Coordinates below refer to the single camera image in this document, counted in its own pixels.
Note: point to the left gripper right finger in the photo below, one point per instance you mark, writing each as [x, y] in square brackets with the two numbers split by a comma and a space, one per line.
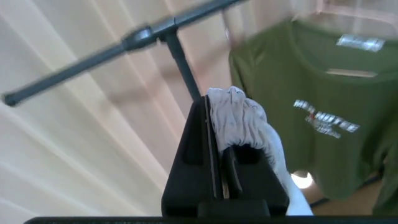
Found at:
[258, 183]

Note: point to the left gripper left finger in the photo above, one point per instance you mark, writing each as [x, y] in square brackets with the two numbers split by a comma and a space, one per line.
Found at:
[189, 183]

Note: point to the pale grey garment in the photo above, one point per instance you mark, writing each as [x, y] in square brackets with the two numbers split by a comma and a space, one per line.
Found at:
[239, 118]

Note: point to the green printed sleeveless shirt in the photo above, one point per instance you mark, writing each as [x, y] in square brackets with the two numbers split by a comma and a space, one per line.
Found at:
[295, 77]

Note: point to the pink clothes hanger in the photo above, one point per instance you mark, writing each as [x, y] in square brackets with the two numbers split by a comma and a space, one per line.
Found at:
[351, 73]

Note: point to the black clothes rack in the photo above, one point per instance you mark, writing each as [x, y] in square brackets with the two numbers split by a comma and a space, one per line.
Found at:
[174, 25]

